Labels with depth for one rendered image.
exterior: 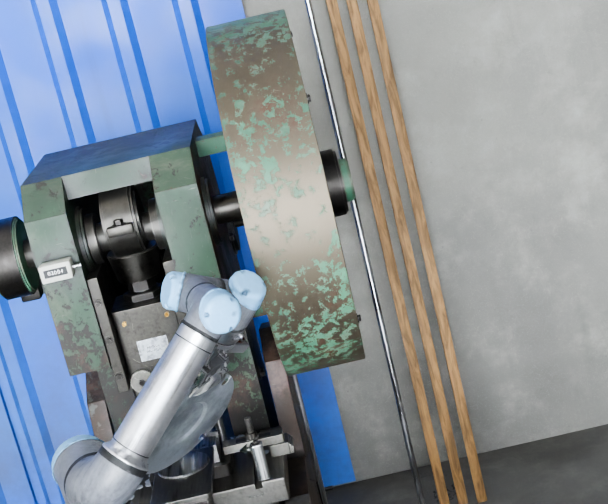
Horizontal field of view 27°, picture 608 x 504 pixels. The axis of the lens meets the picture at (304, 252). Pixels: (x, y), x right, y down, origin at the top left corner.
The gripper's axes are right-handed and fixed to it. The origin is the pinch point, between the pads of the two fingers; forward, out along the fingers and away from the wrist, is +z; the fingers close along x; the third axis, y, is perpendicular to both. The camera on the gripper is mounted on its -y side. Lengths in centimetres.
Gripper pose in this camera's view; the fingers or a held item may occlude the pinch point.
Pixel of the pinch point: (193, 387)
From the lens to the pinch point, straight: 267.9
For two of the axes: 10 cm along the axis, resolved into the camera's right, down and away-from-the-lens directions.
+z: -4.1, 6.7, 6.2
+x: 7.2, 6.5, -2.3
